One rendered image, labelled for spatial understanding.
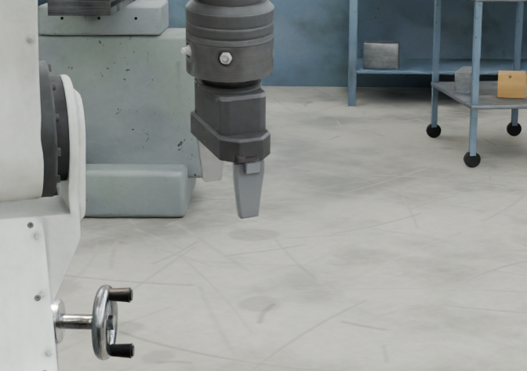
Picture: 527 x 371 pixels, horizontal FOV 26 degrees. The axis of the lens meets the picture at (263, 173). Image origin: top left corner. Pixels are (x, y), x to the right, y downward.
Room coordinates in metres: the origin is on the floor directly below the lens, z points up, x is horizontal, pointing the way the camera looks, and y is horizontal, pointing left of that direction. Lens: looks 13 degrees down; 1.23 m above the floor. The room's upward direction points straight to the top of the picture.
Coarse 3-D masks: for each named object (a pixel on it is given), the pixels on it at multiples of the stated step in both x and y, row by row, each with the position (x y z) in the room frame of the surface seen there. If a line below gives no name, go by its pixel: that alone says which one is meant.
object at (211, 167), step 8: (200, 144) 1.20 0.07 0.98; (200, 152) 1.21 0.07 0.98; (208, 152) 1.21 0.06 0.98; (200, 160) 1.21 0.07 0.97; (208, 160) 1.21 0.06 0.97; (216, 160) 1.21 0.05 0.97; (208, 168) 1.21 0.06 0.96; (216, 168) 1.22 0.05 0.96; (208, 176) 1.21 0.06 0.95; (216, 176) 1.22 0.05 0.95
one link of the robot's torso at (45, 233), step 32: (64, 192) 1.17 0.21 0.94; (0, 224) 1.11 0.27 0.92; (32, 224) 1.12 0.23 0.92; (64, 224) 1.13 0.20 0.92; (0, 256) 1.09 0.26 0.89; (32, 256) 1.10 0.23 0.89; (64, 256) 1.13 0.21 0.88; (0, 288) 1.08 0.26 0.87; (32, 288) 1.08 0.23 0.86; (0, 320) 1.06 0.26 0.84; (32, 320) 1.07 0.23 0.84; (0, 352) 1.04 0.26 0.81; (32, 352) 1.05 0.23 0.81
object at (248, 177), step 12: (240, 168) 1.10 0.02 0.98; (252, 168) 1.10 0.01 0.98; (240, 180) 1.11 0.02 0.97; (252, 180) 1.11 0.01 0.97; (240, 192) 1.11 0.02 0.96; (252, 192) 1.11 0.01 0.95; (240, 204) 1.11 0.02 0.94; (252, 204) 1.11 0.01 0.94; (240, 216) 1.11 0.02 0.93; (252, 216) 1.12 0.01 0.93
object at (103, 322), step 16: (112, 288) 1.68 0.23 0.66; (128, 288) 1.68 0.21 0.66; (96, 304) 1.65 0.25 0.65; (112, 304) 1.72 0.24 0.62; (64, 320) 1.68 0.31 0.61; (80, 320) 1.68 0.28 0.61; (96, 320) 1.63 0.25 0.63; (112, 320) 1.67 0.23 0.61; (96, 336) 1.63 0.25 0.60; (112, 336) 1.71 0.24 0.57; (96, 352) 1.64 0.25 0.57; (112, 352) 1.67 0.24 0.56; (128, 352) 1.67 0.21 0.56
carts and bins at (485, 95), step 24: (480, 0) 5.47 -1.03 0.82; (504, 0) 5.48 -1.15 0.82; (480, 24) 5.48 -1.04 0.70; (480, 48) 5.48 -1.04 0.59; (432, 72) 6.25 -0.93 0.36; (456, 72) 5.86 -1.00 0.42; (504, 72) 5.80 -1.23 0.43; (432, 96) 6.24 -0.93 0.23; (456, 96) 5.74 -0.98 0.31; (480, 96) 5.74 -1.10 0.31; (504, 96) 5.70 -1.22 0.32; (432, 120) 6.23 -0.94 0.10
